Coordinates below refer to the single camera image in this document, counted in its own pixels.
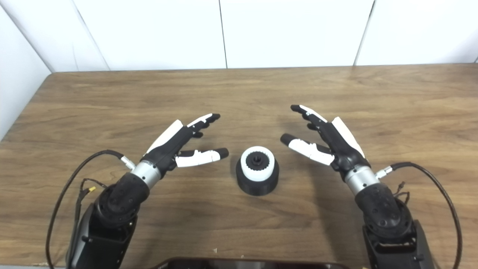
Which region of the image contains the round black stepped part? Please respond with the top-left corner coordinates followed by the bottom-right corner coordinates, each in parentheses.
top-left (236, 151), bottom-right (280, 196)

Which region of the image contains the white toothed ring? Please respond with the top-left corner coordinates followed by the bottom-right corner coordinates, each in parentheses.
top-left (240, 146), bottom-right (275, 181)

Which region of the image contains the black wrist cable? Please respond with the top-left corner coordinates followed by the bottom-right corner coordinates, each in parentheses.
top-left (375, 162), bottom-right (463, 269)
top-left (46, 150), bottom-right (136, 269)

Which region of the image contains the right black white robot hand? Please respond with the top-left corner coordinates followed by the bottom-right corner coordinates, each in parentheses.
top-left (280, 105), bottom-right (370, 172)

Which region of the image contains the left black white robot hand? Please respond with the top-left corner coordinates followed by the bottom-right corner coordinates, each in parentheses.
top-left (142, 113), bottom-right (230, 172)

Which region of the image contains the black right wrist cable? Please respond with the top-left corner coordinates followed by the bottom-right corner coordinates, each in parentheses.
top-left (375, 162), bottom-right (463, 269)

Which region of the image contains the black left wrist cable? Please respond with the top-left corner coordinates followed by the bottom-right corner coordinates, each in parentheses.
top-left (46, 150), bottom-right (136, 269)

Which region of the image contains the thin dark wire bundle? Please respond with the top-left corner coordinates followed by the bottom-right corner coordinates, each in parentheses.
top-left (392, 181), bottom-right (411, 204)

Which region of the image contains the thin wire with yellow plug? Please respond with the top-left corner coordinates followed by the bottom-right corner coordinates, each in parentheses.
top-left (75, 178), bottom-right (109, 225)

